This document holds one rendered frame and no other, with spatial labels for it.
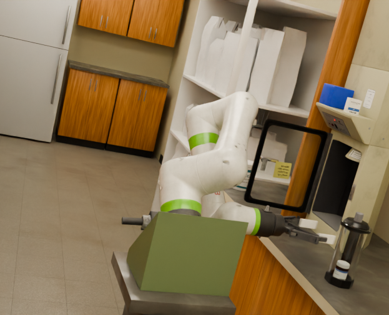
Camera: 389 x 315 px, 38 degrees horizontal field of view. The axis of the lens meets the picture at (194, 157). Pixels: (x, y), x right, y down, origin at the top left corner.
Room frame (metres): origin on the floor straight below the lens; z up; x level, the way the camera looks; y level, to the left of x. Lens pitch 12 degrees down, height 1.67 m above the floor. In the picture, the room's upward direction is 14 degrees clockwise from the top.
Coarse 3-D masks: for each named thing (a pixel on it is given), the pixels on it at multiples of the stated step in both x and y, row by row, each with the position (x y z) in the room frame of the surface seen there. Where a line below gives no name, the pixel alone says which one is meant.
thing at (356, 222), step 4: (356, 212) 1.95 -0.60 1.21; (360, 212) 1.96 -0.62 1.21; (356, 216) 1.94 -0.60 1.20; (360, 216) 1.94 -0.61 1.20; (344, 220) 1.96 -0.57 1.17; (348, 220) 1.94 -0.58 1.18; (352, 220) 1.94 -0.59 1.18; (356, 220) 1.94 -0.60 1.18; (360, 220) 1.94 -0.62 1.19; (348, 224) 1.92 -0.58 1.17; (352, 224) 1.92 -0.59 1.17; (356, 224) 1.91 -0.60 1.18; (360, 224) 1.91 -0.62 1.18; (364, 224) 1.92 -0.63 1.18; (360, 228) 1.91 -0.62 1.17; (364, 228) 1.91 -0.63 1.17; (368, 228) 1.93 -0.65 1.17
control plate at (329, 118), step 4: (324, 112) 2.53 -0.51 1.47; (324, 116) 2.56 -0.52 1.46; (328, 116) 2.50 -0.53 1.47; (332, 116) 2.46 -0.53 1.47; (328, 120) 2.53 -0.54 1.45; (332, 120) 2.49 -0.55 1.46; (336, 120) 2.44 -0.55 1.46; (340, 120) 2.39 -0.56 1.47; (328, 124) 2.56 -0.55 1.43; (336, 124) 2.47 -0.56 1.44; (340, 124) 2.42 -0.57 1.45; (344, 124) 2.38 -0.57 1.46; (336, 128) 2.50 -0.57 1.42; (340, 128) 2.45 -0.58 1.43; (344, 128) 2.41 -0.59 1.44; (344, 132) 2.44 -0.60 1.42; (348, 132) 2.39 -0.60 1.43
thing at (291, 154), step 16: (272, 128) 2.55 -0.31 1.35; (272, 144) 2.55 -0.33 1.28; (288, 144) 2.57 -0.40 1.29; (304, 144) 2.58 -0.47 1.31; (272, 160) 2.56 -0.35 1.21; (288, 160) 2.57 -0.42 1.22; (304, 160) 2.58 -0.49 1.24; (256, 176) 2.55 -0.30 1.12; (272, 176) 2.56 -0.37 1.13; (288, 176) 2.57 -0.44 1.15; (304, 176) 2.59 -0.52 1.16; (256, 192) 2.55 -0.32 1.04; (272, 192) 2.56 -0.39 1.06; (288, 192) 2.58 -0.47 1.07; (304, 192) 2.59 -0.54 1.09
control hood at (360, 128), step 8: (320, 104) 2.53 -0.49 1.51; (320, 112) 2.58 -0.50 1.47; (328, 112) 2.48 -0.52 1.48; (336, 112) 2.40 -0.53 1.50; (344, 112) 2.34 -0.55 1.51; (344, 120) 2.36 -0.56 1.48; (352, 120) 2.28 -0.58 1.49; (360, 120) 2.28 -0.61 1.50; (368, 120) 2.30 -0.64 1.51; (352, 128) 2.32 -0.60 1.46; (360, 128) 2.29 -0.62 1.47; (368, 128) 2.30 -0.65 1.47; (352, 136) 2.38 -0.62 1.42; (360, 136) 2.29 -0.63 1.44; (368, 136) 2.30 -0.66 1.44
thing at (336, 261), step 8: (344, 232) 1.93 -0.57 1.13; (352, 232) 1.91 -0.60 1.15; (344, 240) 1.92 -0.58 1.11; (352, 240) 1.91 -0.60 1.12; (360, 240) 1.91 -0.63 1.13; (336, 248) 1.94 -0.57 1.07; (344, 248) 1.91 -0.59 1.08; (352, 248) 1.91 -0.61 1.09; (360, 248) 1.92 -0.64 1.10; (336, 256) 1.93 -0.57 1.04; (344, 256) 1.91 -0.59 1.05; (352, 256) 1.91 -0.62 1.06; (336, 264) 1.92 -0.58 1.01; (344, 264) 1.91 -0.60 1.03; (352, 264) 1.91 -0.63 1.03; (328, 272) 1.94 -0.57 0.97; (336, 272) 1.92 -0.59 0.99; (344, 272) 1.91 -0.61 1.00; (352, 272) 1.91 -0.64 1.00; (344, 280) 1.91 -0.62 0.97; (352, 280) 1.93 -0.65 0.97
